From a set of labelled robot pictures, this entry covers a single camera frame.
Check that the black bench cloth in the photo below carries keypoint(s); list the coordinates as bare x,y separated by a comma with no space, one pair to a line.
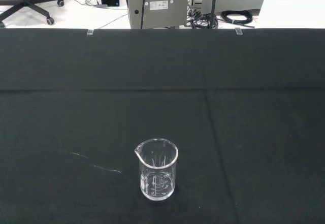
162,107

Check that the black tripod pole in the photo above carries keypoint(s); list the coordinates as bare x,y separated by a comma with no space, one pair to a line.
143,5
213,5

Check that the clear cloth clip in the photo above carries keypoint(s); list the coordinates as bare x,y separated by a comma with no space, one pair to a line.
90,32
238,31

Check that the black office chair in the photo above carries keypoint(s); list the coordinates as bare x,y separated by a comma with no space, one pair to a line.
24,4

